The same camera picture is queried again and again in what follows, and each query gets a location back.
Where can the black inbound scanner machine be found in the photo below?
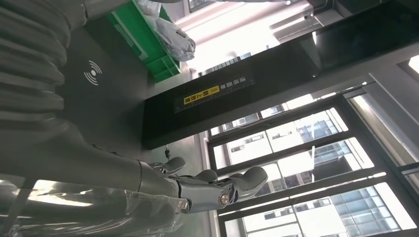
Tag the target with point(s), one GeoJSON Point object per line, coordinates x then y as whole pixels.
{"type": "Point", "coordinates": [262, 75]}

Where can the green plastic crate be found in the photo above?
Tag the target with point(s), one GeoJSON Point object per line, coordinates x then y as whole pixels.
{"type": "Point", "coordinates": [157, 62]}

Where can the black window frame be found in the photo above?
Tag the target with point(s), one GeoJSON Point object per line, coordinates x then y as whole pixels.
{"type": "Point", "coordinates": [327, 186]}

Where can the black and yellow label sticker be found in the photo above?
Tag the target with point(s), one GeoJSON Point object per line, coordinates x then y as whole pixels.
{"type": "Point", "coordinates": [201, 95]}

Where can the tall grey package with QR codes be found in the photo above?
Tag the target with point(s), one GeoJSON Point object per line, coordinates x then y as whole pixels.
{"type": "Point", "coordinates": [178, 45]}

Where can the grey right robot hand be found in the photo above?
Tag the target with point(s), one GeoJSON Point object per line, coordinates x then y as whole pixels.
{"type": "Point", "coordinates": [82, 163]}

